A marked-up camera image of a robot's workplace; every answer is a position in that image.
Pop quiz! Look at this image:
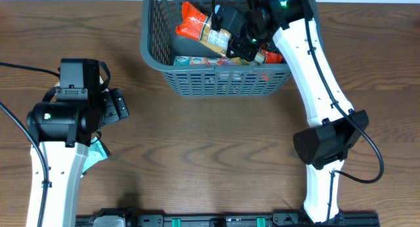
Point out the orange spaghetti packet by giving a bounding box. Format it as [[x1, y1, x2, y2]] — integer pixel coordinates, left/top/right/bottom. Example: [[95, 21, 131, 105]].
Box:
[[175, 1, 284, 66]]

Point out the blue Kleenex tissue multipack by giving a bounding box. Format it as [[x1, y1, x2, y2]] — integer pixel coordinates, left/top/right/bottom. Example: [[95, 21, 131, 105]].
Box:
[[173, 56, 238, 66]]

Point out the grey plastic basket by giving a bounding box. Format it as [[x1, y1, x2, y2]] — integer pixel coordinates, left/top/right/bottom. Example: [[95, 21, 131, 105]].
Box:
[[140, 0, 324, 97]]

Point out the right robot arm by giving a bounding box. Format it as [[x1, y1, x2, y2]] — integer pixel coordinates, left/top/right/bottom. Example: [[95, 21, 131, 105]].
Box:
[[212, 0, 369, 224]]

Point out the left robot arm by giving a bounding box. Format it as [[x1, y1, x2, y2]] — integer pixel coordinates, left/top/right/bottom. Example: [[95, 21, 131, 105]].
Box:
[[26, 87, 129, 226]]

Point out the teal white sachet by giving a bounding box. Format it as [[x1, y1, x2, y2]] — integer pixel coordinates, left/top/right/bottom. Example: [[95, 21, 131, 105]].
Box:
[[81, 136, 108, 178]]

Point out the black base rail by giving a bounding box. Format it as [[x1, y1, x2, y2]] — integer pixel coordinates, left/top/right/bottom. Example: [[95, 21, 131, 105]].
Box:
[[75, 208, 381, 227]]

